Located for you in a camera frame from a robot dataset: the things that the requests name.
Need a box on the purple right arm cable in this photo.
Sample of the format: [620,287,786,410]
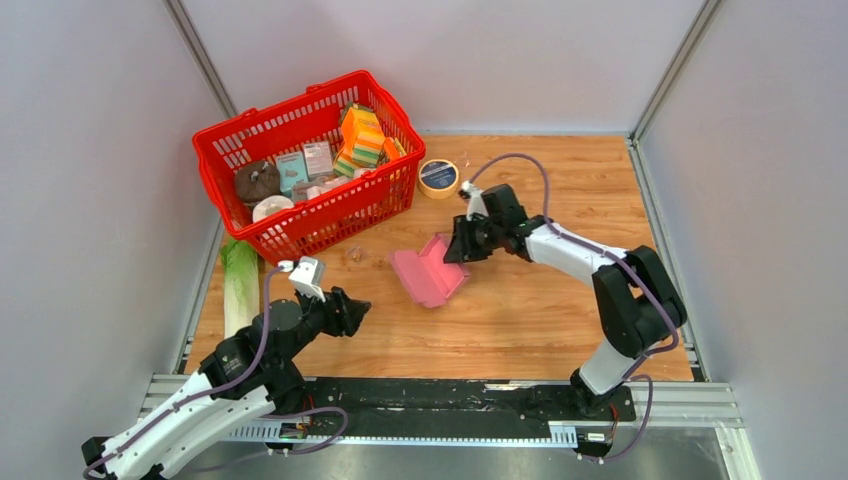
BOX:
[466,152,681,464]

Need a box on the napa cabbage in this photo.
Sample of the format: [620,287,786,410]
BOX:
[220,239,260,338]

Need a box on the red plastic shopping basket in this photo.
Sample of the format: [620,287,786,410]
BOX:
[192,70,426,263]

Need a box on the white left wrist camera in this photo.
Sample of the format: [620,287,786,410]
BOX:
[277,256,326,301]

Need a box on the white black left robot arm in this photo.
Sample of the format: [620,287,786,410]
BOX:
[81,287,372,479]

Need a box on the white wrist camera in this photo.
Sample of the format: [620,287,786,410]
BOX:
[458,180,489,220]
[277,256,326,301]

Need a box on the yellow masking tape roll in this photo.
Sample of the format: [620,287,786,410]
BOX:
[417,159,460,200]

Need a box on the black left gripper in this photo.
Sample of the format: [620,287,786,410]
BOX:
[274,283,373,367]

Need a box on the grey pink small box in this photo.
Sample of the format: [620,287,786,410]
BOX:
[302,141,334,180]

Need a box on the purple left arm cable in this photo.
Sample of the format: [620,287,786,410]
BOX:
[82,261,350,480]

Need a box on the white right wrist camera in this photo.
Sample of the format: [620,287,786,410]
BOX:
[458,180,489,220]

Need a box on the orange yellow sponge pack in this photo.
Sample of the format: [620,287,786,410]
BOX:
[341,103,386,167]

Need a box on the aluminium rail frame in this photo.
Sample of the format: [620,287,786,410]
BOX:
[135,374,745,448]

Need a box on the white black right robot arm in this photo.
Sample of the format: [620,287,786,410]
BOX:
[443,182,688,419]

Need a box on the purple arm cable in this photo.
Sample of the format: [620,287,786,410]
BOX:
[82,261,350,480]
[466,152,681,464]

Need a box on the clear plastic bag with snack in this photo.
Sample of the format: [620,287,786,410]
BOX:
[346,245,365,263]

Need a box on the pink paper box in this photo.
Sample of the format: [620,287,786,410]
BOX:
[388,233,471,308]

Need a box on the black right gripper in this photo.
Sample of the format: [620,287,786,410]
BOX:
[443,214,504,264]

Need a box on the teal small box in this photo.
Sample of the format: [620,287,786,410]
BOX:
[275,151,308,196]

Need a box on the green yellow sponge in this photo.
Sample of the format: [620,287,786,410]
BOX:
[333,149,361,178]

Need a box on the white tape roll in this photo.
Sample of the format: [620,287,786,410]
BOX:
[252,195,295,223]

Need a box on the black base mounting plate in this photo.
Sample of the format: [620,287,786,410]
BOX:
[285,377,637,440]

